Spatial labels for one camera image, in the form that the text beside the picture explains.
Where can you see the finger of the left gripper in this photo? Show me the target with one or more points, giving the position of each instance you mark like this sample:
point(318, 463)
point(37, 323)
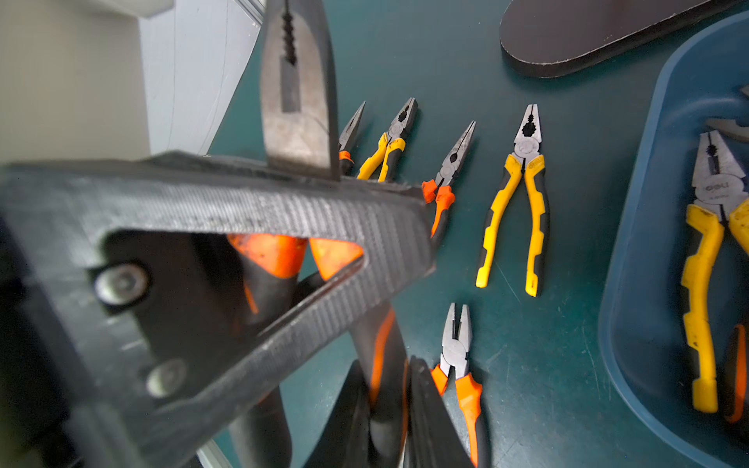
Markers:
point(148, 325)

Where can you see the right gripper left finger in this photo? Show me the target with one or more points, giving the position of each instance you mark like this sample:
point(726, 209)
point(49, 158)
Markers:
point(345, 440)

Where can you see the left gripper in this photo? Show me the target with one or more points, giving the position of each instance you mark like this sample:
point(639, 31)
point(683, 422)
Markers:
point(35, 426)

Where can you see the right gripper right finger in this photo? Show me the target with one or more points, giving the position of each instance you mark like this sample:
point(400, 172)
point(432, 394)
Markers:
point(432, 440)

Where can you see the small orange pliers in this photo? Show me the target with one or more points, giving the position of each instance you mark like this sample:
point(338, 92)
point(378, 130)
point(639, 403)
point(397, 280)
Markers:
point(454, 359)

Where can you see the orange long nose pliers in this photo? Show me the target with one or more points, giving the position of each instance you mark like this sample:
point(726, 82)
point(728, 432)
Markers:
point(439, 190)

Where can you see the yellow grey pliers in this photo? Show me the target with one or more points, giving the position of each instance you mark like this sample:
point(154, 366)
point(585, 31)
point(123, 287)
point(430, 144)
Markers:
point(391, 145)

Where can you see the yellow handled end nippers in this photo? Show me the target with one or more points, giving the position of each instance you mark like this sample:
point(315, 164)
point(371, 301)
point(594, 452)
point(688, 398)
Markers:
point(729, 127)

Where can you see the blue storage box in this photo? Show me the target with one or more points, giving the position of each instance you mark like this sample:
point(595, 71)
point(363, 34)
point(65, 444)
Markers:
point(641, 332)

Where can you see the black metal glass stand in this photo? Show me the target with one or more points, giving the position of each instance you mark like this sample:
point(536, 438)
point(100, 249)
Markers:
point(551, 39)

